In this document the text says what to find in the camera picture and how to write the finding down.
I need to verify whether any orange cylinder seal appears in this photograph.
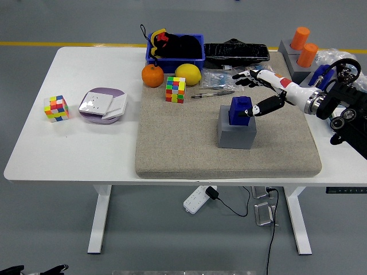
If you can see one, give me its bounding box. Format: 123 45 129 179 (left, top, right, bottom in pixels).
296 42 318 69
291 26 310 51

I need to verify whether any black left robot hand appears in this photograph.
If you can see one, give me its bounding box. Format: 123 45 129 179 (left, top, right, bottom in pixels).
0 264 69 275

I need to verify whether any white socket panel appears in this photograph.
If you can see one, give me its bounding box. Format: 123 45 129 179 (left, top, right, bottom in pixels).
79 92 114 117

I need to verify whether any colourful puzzle cube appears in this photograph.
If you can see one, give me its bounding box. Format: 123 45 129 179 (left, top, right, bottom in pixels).
165 76 186 104
43 95 70 123

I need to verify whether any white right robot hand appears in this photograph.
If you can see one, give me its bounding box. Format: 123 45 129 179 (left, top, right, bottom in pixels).
231 69 315 118

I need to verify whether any black plastic-wrapped long object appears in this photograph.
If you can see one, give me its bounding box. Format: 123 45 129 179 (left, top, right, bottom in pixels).
203 38 271 66

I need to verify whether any black table control panel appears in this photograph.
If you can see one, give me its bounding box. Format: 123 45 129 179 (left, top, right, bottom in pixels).
326 186 367 195

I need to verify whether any white switch panel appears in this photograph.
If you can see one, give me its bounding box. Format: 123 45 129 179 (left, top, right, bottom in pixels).
101 93 128 121

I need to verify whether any purple tray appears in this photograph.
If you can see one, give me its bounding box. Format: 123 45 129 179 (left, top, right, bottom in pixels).
79 87 127 126

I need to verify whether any blue plastic bin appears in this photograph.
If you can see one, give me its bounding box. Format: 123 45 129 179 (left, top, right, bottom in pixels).
145 33 206 74

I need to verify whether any silver metal bracket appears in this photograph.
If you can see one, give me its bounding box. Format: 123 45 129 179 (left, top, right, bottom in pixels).
253 202 278 227
251 186 272 199

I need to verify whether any crumpled clear plastic bag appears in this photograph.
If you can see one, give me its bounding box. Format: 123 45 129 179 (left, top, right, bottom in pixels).
314 47 367 87

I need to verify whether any blue seal stamp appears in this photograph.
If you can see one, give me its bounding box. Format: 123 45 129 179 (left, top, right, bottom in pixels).
228 96 253 127
308 64 335 90

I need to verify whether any black strap loop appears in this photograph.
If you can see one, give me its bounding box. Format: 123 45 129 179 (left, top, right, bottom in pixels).
139 24 159 68

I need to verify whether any white table leg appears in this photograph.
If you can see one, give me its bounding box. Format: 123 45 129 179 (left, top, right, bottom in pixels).
87 184 112 255
283 186 313 256

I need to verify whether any grey-brown mat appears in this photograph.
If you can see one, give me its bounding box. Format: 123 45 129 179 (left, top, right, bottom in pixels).
134 51 322 180

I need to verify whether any grey ballpoint pen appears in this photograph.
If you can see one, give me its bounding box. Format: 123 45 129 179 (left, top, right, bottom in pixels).
190 89 236 100

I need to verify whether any yellow black red toy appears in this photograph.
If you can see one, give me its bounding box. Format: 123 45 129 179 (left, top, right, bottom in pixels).
150 28 170 57

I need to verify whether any black plug adapter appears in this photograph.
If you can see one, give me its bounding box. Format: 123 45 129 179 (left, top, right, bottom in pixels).
205 186 220 201

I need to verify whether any thin black adapter cord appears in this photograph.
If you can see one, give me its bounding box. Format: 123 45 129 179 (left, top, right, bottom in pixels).
214 186 250 217

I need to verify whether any yellow lemon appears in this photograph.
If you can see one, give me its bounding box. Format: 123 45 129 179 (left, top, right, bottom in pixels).
174 63 202 86

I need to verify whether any grey seal holder block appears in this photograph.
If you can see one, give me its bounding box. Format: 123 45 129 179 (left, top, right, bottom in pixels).
298 73 333 92
217 104 257 150
282 51 319 85
277 39 302 56

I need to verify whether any clear bag of resistors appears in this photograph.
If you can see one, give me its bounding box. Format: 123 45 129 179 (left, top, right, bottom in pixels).
200 68 245 92
244 64 276 75

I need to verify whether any yellow floor tape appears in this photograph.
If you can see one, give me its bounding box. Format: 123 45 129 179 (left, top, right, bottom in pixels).
0 41 367 54

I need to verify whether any black power cable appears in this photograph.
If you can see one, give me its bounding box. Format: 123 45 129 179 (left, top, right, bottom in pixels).
265 187 280 275

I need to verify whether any white power strip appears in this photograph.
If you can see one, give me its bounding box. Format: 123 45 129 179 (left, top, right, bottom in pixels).
183 185 218 214

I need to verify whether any orange fruit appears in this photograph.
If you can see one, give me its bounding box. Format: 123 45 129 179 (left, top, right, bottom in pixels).
140 64 165 88

